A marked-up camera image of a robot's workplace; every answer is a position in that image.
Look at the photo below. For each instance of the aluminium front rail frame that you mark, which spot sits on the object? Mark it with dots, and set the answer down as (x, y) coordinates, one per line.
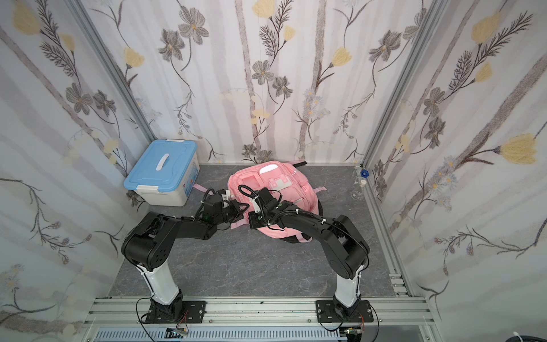
(396, 319)

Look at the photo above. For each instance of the clear glass flask blue cap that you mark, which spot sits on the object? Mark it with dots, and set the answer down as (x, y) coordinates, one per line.
(360, 181)

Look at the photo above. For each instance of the white slotted cable duct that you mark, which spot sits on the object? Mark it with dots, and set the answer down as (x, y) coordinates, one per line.
(219, 334)

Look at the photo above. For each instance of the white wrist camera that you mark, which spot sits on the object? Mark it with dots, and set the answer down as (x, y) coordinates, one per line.
(226, 195)
(257, 207)

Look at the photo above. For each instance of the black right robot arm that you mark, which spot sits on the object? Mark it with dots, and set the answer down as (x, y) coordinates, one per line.
(346, 250)

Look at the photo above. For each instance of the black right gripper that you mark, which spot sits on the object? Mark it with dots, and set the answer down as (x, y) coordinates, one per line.
(253, 218)

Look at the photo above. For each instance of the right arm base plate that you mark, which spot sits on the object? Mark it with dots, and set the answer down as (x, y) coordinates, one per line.
(330, 311)

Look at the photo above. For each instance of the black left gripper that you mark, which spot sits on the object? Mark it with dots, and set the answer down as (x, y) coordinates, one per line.
(238, 212)

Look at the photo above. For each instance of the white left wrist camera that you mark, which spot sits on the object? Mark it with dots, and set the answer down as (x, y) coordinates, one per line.
(226, 195)

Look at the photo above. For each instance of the blue lidded storage box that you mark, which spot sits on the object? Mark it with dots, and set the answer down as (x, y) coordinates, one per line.
(165, 173)

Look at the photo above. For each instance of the pink school backpack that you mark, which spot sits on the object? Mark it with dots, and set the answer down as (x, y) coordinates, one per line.
(284, 179)

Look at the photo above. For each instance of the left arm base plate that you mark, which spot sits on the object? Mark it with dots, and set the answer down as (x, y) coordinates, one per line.
(176, 312)

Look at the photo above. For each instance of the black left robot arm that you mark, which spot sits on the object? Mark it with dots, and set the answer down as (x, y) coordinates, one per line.
(148, 245)

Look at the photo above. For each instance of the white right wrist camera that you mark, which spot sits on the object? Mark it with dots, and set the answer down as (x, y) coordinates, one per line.
(257, 207)

